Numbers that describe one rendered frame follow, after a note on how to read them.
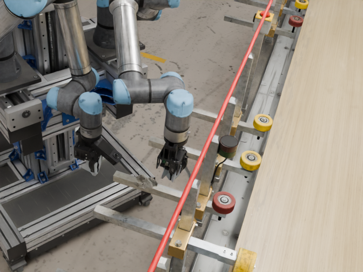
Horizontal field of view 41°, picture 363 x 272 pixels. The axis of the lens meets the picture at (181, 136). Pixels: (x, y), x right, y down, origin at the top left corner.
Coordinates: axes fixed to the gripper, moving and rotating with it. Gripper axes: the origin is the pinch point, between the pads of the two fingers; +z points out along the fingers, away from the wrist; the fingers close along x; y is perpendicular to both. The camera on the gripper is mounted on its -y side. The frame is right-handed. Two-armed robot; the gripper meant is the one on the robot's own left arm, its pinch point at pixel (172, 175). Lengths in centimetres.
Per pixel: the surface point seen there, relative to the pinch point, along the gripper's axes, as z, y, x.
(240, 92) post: 0, -57, 9
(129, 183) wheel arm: 14.1, -2.7, -16.0
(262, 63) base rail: 29, -132, 9
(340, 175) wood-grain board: 9, -36, 56
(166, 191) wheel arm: 13.0, -3.6, -2.2
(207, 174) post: 1.1, -7.2, 10.5
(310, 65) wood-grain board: 9, -110, 34
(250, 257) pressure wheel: 0.8, 19.8, 32.6
